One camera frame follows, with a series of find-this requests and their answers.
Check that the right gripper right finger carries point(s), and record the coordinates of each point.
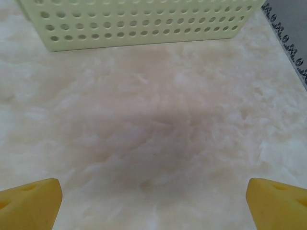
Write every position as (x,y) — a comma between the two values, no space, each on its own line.
(278,206)

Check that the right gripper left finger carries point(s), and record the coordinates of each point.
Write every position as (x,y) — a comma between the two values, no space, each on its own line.
(28,206)

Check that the light green perforated plastic basket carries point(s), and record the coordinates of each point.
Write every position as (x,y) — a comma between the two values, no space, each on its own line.
(144,24)

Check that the aluminium side rail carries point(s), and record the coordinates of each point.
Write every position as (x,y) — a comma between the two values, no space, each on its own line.
(287,55)

